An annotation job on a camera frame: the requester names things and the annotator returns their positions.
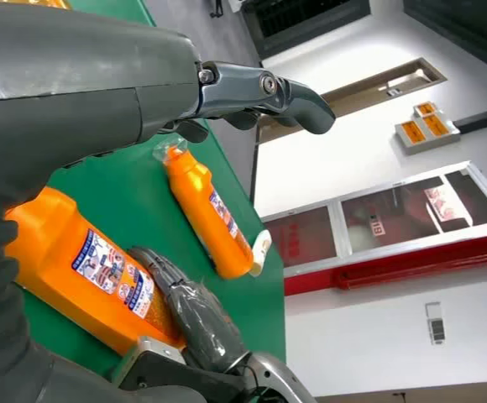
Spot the orange bottle with clear cap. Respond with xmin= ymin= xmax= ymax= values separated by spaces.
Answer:
xmin=153 ymin=139 xmax=255 ymax=280
xmin=4 ymin=186 xmax=186 ymax=357

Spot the green table mat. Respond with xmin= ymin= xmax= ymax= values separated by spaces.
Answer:
xmin=23 ymin=0 xmax=287 ymax=379

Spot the white-framed fire cabinet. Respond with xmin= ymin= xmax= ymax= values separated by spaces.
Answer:
xmin=262 ymin=161 xmax=487 ymax=297

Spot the white wall outlet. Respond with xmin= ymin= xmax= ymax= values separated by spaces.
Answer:
xmin=425 ymin=301 xmax=447 ymax=347

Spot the brown-framed wall recess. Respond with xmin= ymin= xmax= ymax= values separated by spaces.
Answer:
xmin=258 ymin=57 xmax=448 ymax=146

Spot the orange wall sign panel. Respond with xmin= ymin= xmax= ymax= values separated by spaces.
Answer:
xmin=394 ymin=102 xmax=461 ymax=155

